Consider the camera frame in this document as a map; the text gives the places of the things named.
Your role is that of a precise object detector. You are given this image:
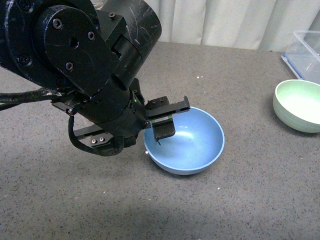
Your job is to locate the black gripper finger outside bowl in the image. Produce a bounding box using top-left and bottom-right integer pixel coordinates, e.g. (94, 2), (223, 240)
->
(77, 137), (125, 156)

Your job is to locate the white curtain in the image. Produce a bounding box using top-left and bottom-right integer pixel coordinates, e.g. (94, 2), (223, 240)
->
(147, 0), (320, 52)

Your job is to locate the blue-rimmed container lid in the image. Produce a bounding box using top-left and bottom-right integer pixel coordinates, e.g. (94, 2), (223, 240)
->
(281, 52), (305, 80)

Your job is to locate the black gripper finger in bowl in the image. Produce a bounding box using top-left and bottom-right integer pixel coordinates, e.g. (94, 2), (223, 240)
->
(152, 118), (176, 145)

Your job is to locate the blue bowl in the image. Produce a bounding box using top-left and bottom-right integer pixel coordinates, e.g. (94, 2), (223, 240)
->
(144, 106), (225, 175)

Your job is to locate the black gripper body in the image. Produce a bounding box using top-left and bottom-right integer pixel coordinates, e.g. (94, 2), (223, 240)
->
(52, 78), (191, 148)

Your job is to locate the green bowl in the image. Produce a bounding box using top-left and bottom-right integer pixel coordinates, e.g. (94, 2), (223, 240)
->
(273, 79), (320, 133)

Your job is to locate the clear plastic food container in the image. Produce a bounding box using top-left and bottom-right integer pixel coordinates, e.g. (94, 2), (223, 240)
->
(292, 30), (320, 84)

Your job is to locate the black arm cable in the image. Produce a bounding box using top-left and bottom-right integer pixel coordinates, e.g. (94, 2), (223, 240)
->
(0, 89), (123, 157)

